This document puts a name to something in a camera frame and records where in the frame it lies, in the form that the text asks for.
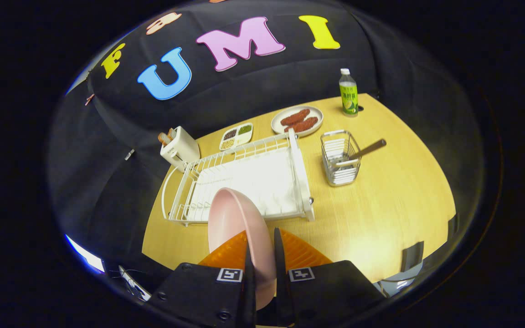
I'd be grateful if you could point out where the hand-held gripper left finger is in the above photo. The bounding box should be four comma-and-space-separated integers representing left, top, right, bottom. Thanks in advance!
146, 230, 257, 328

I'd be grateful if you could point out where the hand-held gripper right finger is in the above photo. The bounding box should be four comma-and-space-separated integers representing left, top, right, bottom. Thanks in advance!
273, 227, 386, 328

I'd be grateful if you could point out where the pink plate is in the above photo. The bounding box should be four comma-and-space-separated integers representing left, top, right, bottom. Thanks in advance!
208, 187, 278, 311

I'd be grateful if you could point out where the metal wire basket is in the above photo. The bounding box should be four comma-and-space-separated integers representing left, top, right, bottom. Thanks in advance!
320, 130, 362, 187

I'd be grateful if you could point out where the white dish rack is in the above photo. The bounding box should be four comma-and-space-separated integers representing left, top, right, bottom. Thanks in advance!
161, 128, 315, 227

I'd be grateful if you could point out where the dark-handled spoon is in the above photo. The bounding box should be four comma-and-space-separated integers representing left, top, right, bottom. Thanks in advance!
335, 139, 387, 165

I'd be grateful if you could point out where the white sectioned dish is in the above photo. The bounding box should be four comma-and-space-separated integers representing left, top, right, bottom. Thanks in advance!
219, 123, 253, 152

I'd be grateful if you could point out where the beige plate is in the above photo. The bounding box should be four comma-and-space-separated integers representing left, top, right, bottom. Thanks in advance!
271, 106, 324, 138

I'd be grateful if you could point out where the white toaster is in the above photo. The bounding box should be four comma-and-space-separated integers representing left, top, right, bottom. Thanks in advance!
160, 126, 201, 173

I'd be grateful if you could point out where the red-brown meat piece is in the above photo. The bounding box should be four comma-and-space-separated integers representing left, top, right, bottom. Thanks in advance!
283, 117, 319, 133
280, 108, 311, 127

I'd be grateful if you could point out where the clear bottle with green label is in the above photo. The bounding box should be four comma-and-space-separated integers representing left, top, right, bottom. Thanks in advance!
339, 68, 359, 117

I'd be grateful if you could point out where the black backdrop cloth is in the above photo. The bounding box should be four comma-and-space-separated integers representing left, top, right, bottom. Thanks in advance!
48, 0, 486, 292

